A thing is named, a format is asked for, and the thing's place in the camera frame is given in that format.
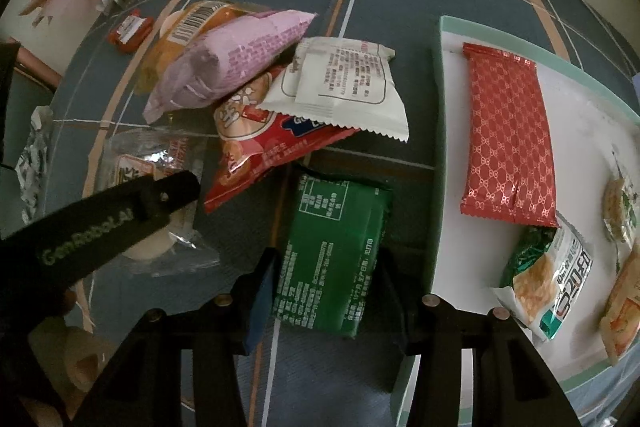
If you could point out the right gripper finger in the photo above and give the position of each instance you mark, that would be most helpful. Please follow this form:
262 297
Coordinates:
260 298

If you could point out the dark green snack packet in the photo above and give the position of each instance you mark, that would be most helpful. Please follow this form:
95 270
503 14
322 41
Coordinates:
330 254

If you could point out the clear round pastry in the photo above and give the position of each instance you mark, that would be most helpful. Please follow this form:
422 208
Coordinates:
158 174

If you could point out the red snack bag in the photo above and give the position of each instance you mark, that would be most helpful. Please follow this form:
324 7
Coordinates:
254 140

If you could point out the purple snack bag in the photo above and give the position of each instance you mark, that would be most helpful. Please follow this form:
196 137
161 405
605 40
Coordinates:
224 58

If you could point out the white snack packet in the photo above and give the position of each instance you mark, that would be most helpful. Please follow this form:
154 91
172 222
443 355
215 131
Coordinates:
343 82

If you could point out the small red candy packet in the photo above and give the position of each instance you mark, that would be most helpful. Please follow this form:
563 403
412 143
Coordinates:
131 32

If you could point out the orange bread packet with barcode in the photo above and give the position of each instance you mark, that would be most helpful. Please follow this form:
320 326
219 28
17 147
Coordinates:
177 31

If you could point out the red patterned wafer packet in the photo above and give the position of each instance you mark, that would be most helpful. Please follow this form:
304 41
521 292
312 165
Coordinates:
511 175

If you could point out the green white cracker packet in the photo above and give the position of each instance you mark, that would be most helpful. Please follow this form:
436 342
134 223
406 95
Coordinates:
545 276

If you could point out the orange white chip packet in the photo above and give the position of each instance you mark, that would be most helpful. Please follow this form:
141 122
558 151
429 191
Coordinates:
620 323

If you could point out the green mushroom cookie packet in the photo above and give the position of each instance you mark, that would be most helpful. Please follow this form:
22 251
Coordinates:
619 205

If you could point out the person's left hand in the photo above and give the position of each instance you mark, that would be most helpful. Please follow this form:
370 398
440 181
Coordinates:
62 363

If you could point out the patterned cloth at table edge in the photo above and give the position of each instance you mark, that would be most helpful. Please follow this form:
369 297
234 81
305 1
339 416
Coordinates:
32 164

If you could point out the white tray with teal rim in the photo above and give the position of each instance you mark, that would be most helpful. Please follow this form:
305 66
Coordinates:
586 121

